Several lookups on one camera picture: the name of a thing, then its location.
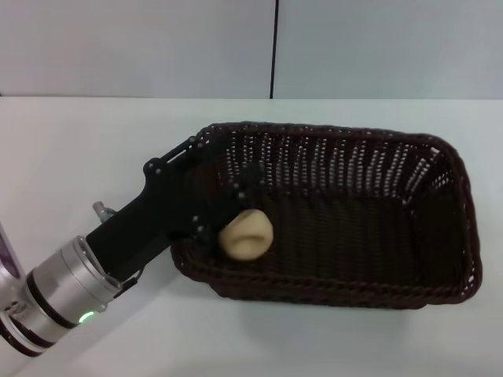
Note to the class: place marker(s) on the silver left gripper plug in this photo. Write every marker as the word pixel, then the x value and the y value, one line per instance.
pixel 103 211

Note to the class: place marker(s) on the dark brown woven basket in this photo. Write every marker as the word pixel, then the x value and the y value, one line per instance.
pixel 353 235

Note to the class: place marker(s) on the black vertical wall strip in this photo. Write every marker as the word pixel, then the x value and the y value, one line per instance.
pixel 274 47

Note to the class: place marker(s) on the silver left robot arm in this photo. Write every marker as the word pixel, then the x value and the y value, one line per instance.
pixel 55 298

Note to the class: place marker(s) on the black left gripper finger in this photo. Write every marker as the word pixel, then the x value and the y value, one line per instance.
pixel 232 196
pixel 177 151

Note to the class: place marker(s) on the beige round bread bun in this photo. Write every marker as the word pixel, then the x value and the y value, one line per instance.
pixel 247 235

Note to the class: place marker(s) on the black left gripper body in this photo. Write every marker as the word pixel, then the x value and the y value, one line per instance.
pixel 157 220

